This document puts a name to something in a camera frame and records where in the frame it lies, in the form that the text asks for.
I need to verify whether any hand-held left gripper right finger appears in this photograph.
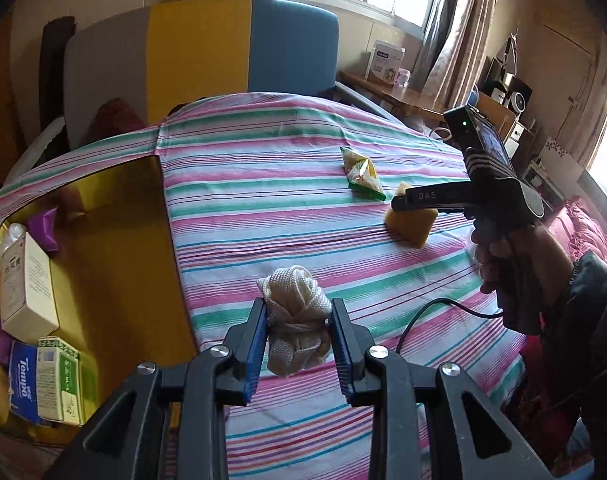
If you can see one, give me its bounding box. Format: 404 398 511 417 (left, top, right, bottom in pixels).
327 298 554 480

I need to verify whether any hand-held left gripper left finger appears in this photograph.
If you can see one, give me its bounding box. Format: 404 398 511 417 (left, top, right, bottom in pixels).
44 298 269 480

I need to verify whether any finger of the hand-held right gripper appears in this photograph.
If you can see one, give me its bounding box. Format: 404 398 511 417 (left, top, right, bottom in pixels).
391 187 415 212

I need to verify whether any large yellow sponge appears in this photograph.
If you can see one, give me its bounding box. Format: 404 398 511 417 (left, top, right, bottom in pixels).
383 180 438 249

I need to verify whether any white rope bundle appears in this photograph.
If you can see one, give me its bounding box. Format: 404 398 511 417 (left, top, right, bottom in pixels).
257 266 333 377

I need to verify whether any dark red gift box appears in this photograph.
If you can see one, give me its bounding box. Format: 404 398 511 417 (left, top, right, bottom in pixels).
0 157 199 443

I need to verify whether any small green white box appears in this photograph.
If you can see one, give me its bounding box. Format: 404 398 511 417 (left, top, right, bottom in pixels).
36 337 84 427

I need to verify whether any blue tissue pack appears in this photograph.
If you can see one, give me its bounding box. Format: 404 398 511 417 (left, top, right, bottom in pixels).
6 341 49 423

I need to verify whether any cream medicine box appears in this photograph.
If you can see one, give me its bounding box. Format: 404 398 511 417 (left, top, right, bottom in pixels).
0 232 59 343

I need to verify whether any purple foil packet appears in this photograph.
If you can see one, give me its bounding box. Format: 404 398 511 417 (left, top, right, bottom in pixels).
26 208 59 253

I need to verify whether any white plastic bag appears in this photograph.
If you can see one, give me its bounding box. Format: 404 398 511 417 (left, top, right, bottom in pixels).
0 222 28 256

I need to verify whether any person's right forearm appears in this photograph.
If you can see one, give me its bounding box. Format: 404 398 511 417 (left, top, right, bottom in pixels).
528 250 607 411

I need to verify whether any person's right hand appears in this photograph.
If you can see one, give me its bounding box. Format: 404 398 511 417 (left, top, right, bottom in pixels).
471 220 574 336

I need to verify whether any yellow green snack packet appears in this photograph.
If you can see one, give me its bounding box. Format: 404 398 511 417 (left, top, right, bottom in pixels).
339 146 387 202

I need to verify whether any white floral board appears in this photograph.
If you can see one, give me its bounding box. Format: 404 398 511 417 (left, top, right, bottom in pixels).
536 136 584 186

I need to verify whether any black silver stereo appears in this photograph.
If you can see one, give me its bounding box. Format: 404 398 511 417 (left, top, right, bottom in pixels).
483 57 534 111

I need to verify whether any wooden desk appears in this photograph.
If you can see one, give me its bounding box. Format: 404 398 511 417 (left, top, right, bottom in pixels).
336 70 451 126

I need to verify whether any pink bedspread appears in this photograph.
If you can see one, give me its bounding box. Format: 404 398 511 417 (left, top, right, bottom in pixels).
528 200 607 341

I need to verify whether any striped tablecloth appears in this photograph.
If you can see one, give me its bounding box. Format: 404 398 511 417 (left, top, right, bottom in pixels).
0 91 529 480

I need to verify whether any white carton box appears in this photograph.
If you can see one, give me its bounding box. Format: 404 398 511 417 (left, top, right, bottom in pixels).
365 40 405 83

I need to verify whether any grey yellow blue chair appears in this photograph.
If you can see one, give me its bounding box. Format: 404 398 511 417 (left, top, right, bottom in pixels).
64 0 340 153

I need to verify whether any dark red cushion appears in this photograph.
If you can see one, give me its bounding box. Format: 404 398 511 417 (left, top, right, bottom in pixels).
94 98 147 136

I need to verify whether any black cable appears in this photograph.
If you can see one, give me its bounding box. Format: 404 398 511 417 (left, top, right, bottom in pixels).
396 298 504 356

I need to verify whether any grey metal rail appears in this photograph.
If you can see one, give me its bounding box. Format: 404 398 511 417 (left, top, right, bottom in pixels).
318 80 399 121

